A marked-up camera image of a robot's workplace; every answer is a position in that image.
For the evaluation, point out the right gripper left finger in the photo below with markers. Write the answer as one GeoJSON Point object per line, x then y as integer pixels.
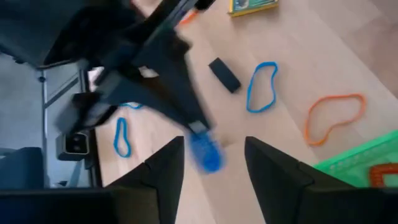
{"type": "Point", "coordinates": [164, 186]}

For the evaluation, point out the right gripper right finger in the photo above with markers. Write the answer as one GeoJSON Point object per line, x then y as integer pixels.
{"type": "Point", "coordinates": [280, 186]}

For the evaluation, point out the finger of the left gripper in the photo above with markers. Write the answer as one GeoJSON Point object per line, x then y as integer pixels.
{"type": "Point", "coordinates": [140, 91]}
{"type": "Point", "coordinates": [180, 71]}

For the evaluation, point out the small black block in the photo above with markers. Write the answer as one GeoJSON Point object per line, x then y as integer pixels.
{"type": "Point", "coordinates": [224, 75]}

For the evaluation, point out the blue spiral coil band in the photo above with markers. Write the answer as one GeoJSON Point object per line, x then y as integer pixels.
{"type": "Point", "coordinates": [206, 154]}

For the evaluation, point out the orange rubber band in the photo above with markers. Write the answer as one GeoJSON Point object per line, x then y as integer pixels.
{"type": "Point", "coordinates": [188, 18]}
{"type": "Point", "coordinates": [307, 130]}

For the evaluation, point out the red spiral coil band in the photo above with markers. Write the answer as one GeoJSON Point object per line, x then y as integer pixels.
{"type": "Point", "coordinates": [374, 174]}

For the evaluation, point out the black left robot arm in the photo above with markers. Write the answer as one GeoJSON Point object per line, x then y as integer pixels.
{"type": "Point", "coordinates": [46, 28]}

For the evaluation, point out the green plastic basket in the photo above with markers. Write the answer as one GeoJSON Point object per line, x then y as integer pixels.
{"type": "Point", "coordinates": [348, 165]}

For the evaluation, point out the yellow green card box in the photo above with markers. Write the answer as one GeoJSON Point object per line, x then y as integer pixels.
{"type": "Point", "coordinates": [253, 6]}

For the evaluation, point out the black table-level camera box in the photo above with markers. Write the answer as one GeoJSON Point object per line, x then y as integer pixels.
{"type": "Point", "coordinates": [74, 146]}

